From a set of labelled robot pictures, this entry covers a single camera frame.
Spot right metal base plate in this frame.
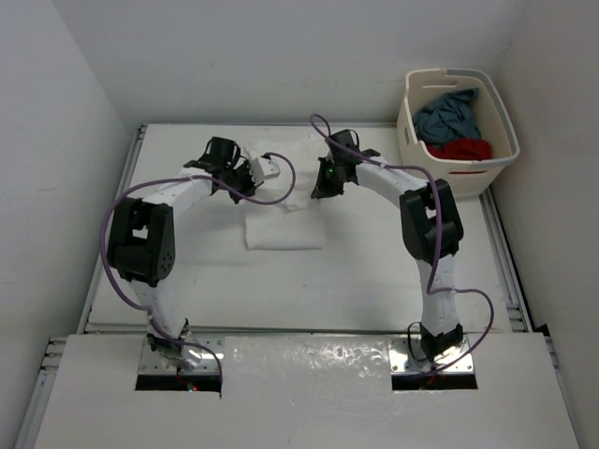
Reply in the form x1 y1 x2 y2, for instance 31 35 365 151
388 334 475 376

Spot white foreground cover board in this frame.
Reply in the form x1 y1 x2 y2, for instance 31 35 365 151
36 334 577 448

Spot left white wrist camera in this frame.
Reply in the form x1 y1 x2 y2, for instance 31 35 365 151
250 156 281 184

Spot white printed t shirt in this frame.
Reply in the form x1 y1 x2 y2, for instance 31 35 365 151
244 134 328 251

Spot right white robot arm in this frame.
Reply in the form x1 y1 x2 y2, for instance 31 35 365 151
311 129 464 362

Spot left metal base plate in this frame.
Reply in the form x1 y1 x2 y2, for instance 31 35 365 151
138 336 225 375

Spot blue t shirt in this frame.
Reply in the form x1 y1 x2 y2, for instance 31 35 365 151
412 88 481 145

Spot cream plastic laundry basket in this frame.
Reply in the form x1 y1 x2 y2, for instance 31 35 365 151
397 68 520 197

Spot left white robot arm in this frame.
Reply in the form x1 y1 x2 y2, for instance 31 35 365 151
102 137 280 365

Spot metal base plate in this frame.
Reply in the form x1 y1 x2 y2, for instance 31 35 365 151
388 334 475 376
138 336 225 375

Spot red t shirt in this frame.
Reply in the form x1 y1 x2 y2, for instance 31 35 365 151
427 138 492 161

